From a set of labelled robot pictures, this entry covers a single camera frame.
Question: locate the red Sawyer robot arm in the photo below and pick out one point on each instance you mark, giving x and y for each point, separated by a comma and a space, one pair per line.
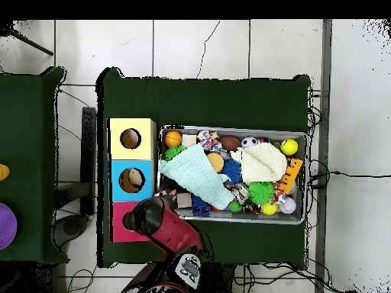
171, 226

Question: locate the wooden box with three holes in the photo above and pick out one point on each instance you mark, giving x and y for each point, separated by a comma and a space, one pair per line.
117, 183

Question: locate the shallow clear plastic bin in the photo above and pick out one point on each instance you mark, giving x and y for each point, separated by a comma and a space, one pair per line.
275, 217

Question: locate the light blue waffle cloth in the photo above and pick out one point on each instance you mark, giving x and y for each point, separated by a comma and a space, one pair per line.
197, 174

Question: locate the small orange basketball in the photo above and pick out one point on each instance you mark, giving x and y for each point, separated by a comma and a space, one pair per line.
173, 138

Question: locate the blue spiky rubber ball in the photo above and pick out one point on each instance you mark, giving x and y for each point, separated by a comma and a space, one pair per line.
232, 171

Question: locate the small brown football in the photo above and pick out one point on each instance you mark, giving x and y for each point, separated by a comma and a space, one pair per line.
230, 142

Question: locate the small black white soccer ball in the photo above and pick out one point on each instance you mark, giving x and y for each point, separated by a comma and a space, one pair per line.
249, 141

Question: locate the dark green tablecloth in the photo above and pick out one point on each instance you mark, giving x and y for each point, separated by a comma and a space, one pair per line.
213, 103
27, 122

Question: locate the cream waffle cloth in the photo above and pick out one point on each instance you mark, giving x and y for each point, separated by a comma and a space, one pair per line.
263, 164

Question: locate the green spiky rubber ball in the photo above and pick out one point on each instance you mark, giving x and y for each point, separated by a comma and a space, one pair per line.
261, 193

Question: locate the yellow tennis ball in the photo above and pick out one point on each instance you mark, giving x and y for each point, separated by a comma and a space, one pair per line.
289, 146

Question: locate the orange notched foam block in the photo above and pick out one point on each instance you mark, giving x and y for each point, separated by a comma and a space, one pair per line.
290, 176

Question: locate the white baseball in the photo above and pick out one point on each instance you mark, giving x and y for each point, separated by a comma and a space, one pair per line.
287, 206

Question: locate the black metal stand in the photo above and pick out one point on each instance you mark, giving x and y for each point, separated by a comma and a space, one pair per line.
89, 137

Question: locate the dark grey rounded object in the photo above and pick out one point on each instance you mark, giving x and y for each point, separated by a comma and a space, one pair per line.
71, 227

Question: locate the yellow toy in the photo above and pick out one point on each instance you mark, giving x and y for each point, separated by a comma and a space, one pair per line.
3, 172

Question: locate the purple ball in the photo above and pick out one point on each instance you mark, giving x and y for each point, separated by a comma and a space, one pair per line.
6, 226

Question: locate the black tripod leg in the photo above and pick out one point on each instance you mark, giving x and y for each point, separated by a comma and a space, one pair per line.
30, 44

